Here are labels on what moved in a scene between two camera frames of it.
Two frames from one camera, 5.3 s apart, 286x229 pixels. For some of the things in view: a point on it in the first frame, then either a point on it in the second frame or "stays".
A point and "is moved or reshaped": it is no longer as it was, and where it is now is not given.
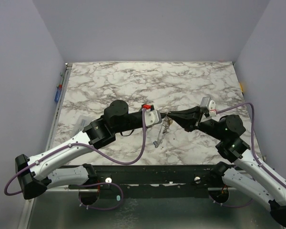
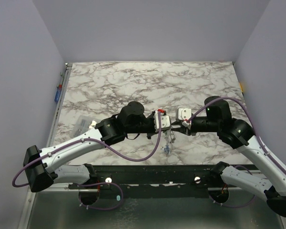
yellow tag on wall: [241, 87] stays
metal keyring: [168, 120] is moved or reshaped
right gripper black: [196, 118] → [188, 130]
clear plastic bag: [82, 121] stays
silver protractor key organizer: [165, 126] is moved or reshaped
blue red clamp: [59, 87] stays
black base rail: [145, 181] stays
